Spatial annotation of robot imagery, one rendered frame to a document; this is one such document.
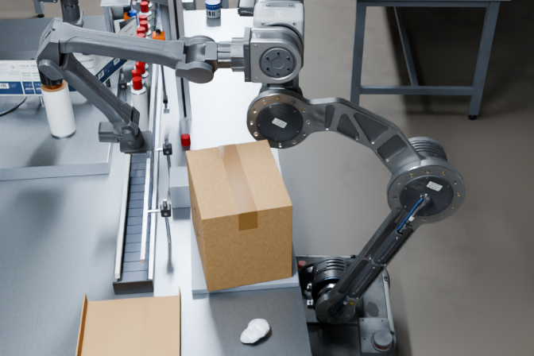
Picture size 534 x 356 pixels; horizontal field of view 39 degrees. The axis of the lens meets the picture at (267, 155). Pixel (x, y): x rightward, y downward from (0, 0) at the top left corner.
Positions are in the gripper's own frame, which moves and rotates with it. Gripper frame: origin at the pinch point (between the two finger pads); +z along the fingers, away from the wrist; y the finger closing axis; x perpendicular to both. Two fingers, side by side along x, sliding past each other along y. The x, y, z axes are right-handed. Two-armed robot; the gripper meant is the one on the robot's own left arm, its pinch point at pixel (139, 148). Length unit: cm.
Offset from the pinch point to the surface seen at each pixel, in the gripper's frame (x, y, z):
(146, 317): 56, -5, -33
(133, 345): 63, -2, -38
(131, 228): 28.9, 0.9, -16.7
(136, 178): 10.4, 1.0, -1.6
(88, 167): 4.2, 17.6, 5.5
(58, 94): -20.1, 26.5, 0.8
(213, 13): -82, -26, 77
